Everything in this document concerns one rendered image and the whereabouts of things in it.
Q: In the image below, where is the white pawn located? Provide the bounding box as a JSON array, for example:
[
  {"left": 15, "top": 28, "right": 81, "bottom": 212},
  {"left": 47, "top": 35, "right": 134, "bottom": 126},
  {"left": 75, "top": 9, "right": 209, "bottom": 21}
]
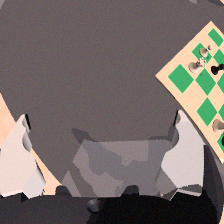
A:
[{"left": 199, "top": 45, "right": 213, "bottom": 58}]

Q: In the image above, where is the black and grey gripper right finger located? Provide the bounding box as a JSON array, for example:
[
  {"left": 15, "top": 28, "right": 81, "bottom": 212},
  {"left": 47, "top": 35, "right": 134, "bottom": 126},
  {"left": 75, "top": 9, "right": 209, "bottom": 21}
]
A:
[{"left": 155, "top": 110, "right": 224, "bottom": 224}]

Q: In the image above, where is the black pawn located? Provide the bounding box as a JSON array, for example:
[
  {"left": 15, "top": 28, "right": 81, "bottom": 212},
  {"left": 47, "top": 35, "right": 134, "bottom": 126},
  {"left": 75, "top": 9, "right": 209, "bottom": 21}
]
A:
[{"left": 211, "top": 64, "right": 224, "bottom": 75}]

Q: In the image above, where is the green and white chessboard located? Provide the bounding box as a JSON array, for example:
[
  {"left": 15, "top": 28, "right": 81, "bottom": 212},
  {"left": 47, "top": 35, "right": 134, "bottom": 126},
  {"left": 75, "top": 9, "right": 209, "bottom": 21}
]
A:
[{"left": 155, "top": 21, "right": 224, "bottom": 163}]

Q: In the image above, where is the white rook chess piece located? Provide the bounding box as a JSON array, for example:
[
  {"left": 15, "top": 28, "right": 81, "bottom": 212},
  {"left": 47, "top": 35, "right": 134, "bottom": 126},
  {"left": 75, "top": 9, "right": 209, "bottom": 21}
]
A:
[{"left": 188, "top": 57, "right": 207, "bottom": 74}]

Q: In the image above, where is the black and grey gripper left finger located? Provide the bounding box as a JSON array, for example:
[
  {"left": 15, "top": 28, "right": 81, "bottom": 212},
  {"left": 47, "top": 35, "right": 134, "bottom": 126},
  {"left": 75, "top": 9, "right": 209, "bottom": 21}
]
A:
[{"left": 0, "top": 114, "right": 46, "bottom": 224}]

